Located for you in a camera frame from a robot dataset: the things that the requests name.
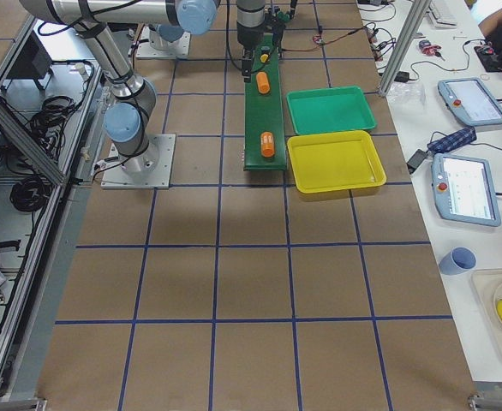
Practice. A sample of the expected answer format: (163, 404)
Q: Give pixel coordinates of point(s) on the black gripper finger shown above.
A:
(247, 68)

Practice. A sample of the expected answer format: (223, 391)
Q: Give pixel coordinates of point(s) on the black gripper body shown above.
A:
(246, 38)

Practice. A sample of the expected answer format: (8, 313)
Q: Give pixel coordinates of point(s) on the plain orange cylinder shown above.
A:
(262, 83)

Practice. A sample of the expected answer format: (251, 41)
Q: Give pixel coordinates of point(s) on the orange cylinder with 4680 print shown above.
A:
(267, 145)

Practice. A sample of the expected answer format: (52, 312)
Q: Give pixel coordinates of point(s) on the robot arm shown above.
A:
(134, 95)
(249, 17)

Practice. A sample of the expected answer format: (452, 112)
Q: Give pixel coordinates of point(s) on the small motor controller board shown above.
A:
(318, 39)

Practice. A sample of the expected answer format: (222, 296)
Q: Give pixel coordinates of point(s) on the green conveyor belt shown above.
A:
(264, 113)

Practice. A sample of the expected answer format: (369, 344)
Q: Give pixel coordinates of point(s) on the green plastic tray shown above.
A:
(328, 110)

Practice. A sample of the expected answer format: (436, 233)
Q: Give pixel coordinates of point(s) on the yellow plastic tray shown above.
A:
(335, 161)

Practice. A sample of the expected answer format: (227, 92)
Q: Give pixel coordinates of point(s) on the black power adapter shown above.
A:
(415, 161)

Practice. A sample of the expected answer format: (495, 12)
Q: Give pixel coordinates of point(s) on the teach pendant with red button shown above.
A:
(463, 190)

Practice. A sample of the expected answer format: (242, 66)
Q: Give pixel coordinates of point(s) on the blue plastic cup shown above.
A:
(457, 261)

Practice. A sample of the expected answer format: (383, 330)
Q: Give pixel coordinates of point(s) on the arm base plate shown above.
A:
(152, 169)
(153, 46)

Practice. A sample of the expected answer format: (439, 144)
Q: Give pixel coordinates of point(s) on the aluminium frame post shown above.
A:
(407, 33)

